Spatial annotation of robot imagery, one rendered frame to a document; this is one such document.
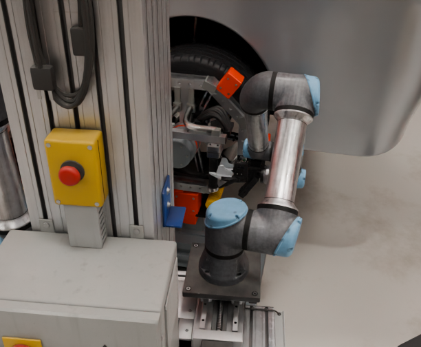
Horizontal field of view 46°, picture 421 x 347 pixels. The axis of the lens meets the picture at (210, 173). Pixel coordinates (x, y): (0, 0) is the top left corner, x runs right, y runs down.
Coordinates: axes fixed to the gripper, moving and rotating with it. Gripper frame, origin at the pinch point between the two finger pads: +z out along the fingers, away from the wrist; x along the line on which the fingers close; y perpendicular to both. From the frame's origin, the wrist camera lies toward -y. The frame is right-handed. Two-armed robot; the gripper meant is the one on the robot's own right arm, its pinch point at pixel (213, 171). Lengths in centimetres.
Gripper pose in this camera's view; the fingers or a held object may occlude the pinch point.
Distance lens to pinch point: 195.2
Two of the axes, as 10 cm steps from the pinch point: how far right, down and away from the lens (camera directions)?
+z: -9.8, -1.3, 1.8
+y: 0.2, -8.5, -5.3
